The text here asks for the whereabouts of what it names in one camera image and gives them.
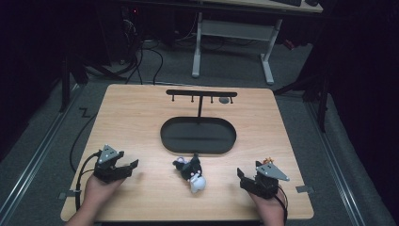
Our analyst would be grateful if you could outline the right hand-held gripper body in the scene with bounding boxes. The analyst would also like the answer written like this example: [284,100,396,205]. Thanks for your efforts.
[239,161,291,200]

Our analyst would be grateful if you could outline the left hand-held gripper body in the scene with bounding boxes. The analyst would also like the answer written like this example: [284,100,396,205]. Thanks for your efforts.
[92,144,134,185]

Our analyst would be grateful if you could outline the person's left hand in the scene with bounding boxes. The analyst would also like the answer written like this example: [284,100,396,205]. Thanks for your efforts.
[82,173,127,212]

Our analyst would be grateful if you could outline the person's right hand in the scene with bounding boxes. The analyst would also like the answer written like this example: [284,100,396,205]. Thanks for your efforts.
[248,186,287,222]

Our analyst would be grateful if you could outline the black and white plush toy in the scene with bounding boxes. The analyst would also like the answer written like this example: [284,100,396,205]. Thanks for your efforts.
[171,153,208,194]

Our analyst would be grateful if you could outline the black hook rack with tray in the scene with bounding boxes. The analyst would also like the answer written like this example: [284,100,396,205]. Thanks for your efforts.
[159,89,238,155]

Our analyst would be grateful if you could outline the black metal stand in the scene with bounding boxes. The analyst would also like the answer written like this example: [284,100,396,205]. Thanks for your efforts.
[58,55,90,113]
[272,72,331,134]

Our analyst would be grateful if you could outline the white-legged wooden desk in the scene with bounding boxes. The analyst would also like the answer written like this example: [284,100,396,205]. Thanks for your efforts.
[190,0,325,86]

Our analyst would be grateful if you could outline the black keyboard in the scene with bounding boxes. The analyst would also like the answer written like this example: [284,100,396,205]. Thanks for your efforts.
[271,0,303,8]

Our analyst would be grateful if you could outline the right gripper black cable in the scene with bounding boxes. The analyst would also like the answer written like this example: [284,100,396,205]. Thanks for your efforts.
[275,185,289,226]

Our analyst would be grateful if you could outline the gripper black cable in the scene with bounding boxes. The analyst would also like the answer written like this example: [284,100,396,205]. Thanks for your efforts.
[275,185,289,226]
[74,151,103,212]

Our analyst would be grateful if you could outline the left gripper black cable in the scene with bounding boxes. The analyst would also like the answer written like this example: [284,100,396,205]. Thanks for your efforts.
[74,151,103,212]

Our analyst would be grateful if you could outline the black floor cable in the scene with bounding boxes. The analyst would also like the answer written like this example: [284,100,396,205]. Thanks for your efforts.
[69,107,99,174]

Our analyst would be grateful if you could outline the metal floor rail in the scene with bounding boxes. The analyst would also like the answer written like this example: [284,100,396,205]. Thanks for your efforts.
[305,102,367,226]
[0,84,83,220]

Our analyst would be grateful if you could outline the bundle of black cables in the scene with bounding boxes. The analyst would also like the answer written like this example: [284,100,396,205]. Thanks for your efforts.
[84,8,166,87]

